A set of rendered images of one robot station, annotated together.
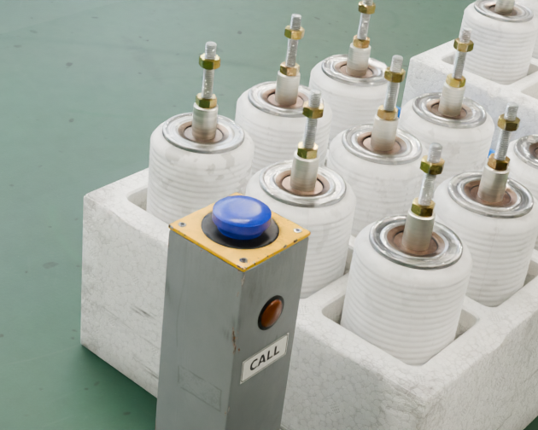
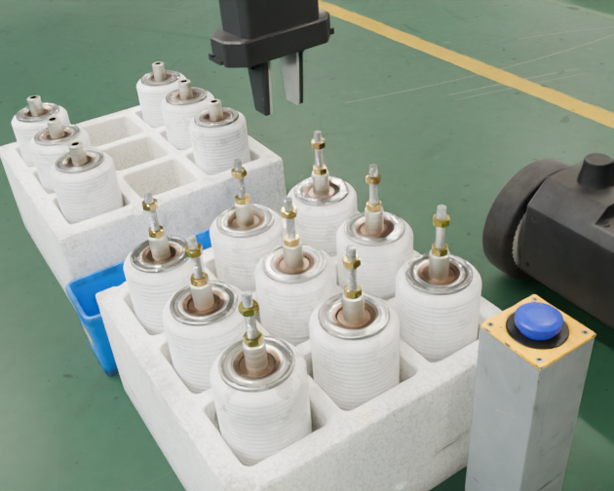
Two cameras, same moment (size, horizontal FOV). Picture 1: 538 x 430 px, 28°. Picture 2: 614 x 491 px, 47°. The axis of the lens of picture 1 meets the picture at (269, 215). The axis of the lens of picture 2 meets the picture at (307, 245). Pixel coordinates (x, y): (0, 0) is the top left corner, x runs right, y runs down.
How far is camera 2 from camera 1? 81 cm
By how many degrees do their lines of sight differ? 56
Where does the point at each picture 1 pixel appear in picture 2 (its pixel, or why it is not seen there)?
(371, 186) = (330, 286)
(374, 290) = (466, 314)
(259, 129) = (232, 332)
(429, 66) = (79, 233)
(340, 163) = (307, 293)
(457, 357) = (483, 306)
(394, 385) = not seen: hidden behind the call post
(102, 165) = not seen: outside the picture
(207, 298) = (567, 380)
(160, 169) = (278, 412)
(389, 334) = (474, 328)
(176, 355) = (540, 441)
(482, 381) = not seen: hidden behind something
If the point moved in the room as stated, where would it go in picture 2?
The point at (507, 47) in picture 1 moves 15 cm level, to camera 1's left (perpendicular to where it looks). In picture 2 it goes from (112, 179) to (53, 232)
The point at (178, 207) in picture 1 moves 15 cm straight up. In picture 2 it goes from (299, 421) to (287, 304)
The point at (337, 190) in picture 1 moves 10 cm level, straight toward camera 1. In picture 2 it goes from (367, 297) to (459, 318)
